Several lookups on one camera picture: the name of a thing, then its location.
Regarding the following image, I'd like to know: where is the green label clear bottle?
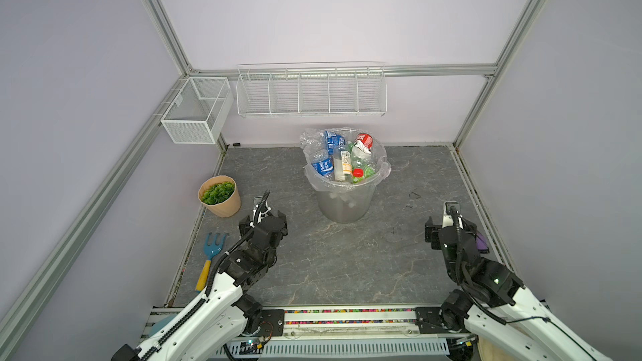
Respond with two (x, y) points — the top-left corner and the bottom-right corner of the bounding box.
(363, 165), (376, 179)

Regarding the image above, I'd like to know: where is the red label clear bottle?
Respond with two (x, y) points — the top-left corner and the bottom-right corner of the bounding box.
(350, 133), (375, 183)

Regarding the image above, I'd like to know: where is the blue label bottle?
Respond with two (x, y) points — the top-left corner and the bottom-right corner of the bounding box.
(311, 150), (334, 179)

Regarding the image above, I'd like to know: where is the white yellow label clear bottle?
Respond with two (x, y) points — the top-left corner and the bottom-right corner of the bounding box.
(333, 146), (353, 182)

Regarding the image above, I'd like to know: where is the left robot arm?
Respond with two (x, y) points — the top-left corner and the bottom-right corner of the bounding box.
(111, 191), (288, 360)

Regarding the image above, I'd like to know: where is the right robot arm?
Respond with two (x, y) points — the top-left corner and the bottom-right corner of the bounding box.
(416, 202), (607, 360)

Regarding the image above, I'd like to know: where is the grey mesh waste bin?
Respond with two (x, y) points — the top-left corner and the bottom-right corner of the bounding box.
(312, 186), (377, 223)

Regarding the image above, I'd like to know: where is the clear plastic bin liner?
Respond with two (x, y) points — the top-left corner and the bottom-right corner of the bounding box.
(301, 127), (391, 194)

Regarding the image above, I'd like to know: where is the purple plastic scoop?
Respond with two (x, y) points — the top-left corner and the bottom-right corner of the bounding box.
(476, 232), (490, 254)

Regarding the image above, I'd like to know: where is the teal plastic garden fork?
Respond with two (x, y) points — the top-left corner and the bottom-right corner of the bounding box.
(196, 232), (228, 292)

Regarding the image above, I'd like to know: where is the beige pot with green plant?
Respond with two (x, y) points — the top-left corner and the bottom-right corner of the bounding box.
(197, 175), (242, 218)

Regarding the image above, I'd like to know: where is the white mesh box basket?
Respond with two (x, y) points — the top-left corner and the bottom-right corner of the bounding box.
(160, 77), (233, 145)

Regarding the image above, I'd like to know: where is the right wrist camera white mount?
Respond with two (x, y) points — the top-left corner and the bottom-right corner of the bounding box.
(442, 202), (461, 228)

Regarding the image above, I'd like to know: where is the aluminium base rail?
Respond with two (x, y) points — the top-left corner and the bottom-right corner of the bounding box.
(134, 302), (576, 361)

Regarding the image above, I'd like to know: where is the white wire wall shelf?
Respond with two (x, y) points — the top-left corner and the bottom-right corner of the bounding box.
(236, 62), (388, 117)

